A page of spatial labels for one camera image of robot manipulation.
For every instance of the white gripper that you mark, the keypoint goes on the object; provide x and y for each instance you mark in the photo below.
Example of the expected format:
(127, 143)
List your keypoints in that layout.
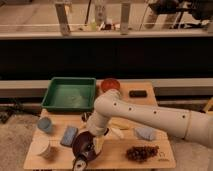
(97, 126)

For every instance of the purple bowl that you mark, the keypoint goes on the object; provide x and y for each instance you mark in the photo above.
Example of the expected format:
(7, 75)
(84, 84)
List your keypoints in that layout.
(83, 146)

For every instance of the black brush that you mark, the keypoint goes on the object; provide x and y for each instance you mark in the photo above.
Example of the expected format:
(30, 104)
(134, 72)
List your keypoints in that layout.
(80, 164)

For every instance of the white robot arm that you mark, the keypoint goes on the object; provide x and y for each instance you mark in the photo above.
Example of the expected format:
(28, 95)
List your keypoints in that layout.
(186, 124)

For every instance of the red bowl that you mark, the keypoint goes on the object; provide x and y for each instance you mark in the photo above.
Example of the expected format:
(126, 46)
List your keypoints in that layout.
(110, 83)

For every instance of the small dark metal cup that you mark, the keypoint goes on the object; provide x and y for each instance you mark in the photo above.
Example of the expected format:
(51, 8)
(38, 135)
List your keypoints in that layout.
(85, 116)

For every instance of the blue sponge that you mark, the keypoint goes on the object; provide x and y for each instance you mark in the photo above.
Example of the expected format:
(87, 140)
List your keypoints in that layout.
(69, 136)

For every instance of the dark grape bunch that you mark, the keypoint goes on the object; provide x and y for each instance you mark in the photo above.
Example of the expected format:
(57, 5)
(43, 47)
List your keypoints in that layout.
(141, 154)

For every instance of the blue grey cloth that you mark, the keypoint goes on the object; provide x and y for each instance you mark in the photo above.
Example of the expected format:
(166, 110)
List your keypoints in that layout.
(145, 133)

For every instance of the small blue cup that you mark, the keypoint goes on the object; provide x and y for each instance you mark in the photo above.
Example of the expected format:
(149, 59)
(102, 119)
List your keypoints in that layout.
(45, 125)

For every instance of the white cup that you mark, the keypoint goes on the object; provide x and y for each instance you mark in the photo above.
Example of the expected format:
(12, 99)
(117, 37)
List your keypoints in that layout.
(41, 147)

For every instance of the green plastic tray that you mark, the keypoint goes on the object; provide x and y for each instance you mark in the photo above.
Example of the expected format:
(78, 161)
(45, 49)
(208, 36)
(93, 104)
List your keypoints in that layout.
(70, 94)

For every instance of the black rectangular block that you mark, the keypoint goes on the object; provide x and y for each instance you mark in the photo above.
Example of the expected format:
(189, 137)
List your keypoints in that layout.
(137, 93)

